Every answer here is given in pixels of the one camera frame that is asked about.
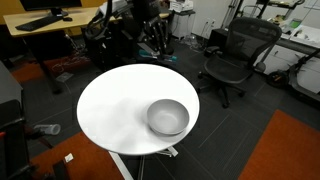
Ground black computer monitor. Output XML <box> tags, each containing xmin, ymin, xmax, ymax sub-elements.
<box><xmin>19</xmin><ymin>0</ymin><xmax>83</xmax><ymax>18</ymax></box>

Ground black equipment box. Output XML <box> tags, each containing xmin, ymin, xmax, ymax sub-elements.
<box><xmin>210</xmin><ymin>27</ymin><xmax>232</xmax><ymax>52</ymax></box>

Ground green box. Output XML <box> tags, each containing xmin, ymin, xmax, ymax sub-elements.
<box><xmin>288</xmin><ymin>18</ymin><xmax>303</xmax><ymax>30</ymax></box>

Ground white table base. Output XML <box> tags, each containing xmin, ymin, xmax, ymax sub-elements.
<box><xmin>108</xmin><ymin>145</ymin><xmax>180</xmax><ymax>180</ymax></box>

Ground light wooden desk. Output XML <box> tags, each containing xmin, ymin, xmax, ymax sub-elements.
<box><xmin>3</xmin><ymin>6</ymin><xmax>118</xmax><ymax>95</ymax></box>

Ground small white cabinet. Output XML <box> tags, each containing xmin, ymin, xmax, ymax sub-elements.
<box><xmin>170</xmin><ymin>10</ymin><xmax>197</xmax><ymax>40</ymax></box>

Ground black computer keyboard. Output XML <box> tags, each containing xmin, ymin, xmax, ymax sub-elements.
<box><xmin>14</xmin><ymin>15</ymin><xmax>64</xmax><ymax>33</ymax></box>

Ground white printer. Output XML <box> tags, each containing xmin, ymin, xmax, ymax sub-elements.
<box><xmin>168</xmin><ymin>0</ymin><xmax>195</xmax><ymax>14</ymax></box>

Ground black electric scooter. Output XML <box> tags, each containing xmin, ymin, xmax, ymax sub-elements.
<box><xmin>265</xmin><ymin>49</ymin><xmax>320</xmax><ymax>104</ymax></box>

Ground white floor cables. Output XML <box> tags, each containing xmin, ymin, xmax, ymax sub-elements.
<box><xmin>49</xmin><ymin>53</ymin><xmax>92</xmax><ymax>76</ymax></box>

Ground clear plastic cup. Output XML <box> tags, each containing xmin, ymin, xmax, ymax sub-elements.
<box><xmin>33</xmin><ymin>123</ymin><xmax>62</xmax><ymax>136</ymax></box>

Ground white paper scrap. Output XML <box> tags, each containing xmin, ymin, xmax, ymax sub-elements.
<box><xmin>63</xmin><ymin>152</ymin><xmax>75</xmax><ymax>164</ymax></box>

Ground black computer tower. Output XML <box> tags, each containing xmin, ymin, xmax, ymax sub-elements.
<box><xmin>81</xmin><ymin>26</ymin><xmax>113</xmax><ymax>69</ymax></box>

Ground black vertical post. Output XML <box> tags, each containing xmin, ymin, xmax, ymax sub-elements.
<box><xmin>52</xmin><ymin>160</ymin><xmax>72</xmax><ymax>180</ymax></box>

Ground black clamp orange handle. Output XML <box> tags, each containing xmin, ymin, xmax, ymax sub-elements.
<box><xmin>6</xmin><ymin>163</ymin><xmax>36</xmax><ymax>180</ymax></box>
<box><xmin>0</xmin><ymin>116</ymin><xmax>54</xmax><ymax>150</ymax></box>

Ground white counter cabinet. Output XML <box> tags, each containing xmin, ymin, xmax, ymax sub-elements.
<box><xmin>254</xmin><ymin>24</ymin><xmax>320</xmax><ymax>95</ymax></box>

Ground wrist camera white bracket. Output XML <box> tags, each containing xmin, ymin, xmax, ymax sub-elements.
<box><xmin>97</xmin><ymin>0</ymin><xmax>130</xmax><ymax>17</ymax></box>

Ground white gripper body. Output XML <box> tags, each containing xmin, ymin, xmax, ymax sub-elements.
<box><xmin>129</xmin><ymin>0</ymin><xmax>162</xmax><ymax>22</ymax></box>

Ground grey round bowl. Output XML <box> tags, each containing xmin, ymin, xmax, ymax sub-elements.
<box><xmin>146</xmin><ymin>98</ymin><xmax>191</xmax><ymax>137</ymax></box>

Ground metal stand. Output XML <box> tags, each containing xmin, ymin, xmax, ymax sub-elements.
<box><xmin>220</xmin><ymin>0</ymin><xmax>246</xmax><ymax>30</ymax></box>

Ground grey floor plate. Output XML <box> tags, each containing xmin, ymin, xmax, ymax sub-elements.
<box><xmin>55</xmin><ymin>71</ymin><xmax>75</xmax><ymax>84</ymax></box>

